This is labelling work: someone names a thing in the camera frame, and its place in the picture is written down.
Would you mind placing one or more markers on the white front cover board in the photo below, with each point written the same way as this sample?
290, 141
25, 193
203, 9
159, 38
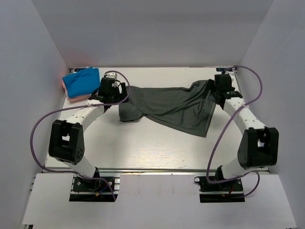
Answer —
156, 202

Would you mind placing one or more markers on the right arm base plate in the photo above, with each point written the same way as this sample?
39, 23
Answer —
229, 192

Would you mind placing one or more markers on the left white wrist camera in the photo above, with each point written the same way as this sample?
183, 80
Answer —
112, 75

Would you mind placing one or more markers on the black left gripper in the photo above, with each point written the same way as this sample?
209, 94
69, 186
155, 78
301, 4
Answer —
121, 97

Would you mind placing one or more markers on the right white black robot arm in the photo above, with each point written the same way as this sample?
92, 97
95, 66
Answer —
268, 142

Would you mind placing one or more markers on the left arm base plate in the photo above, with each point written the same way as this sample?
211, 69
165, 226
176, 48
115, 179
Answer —
83, 190

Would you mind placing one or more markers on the folded blue t-shirt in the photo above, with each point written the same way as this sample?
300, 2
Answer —
82, 82

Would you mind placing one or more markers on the dark grey t-shirt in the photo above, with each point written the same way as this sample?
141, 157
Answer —
188, 110

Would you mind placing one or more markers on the aluminium table frame rail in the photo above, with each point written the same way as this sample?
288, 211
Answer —
253, 129

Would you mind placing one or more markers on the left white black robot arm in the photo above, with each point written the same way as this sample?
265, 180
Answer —
67, 136

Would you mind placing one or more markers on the blue logo sticker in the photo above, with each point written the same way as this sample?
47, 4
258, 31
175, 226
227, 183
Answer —
224, 69

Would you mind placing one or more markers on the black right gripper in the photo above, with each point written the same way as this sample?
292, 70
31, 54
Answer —
210, 86

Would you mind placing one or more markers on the folded pink t-shirt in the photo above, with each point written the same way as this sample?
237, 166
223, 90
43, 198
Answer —
77, 96

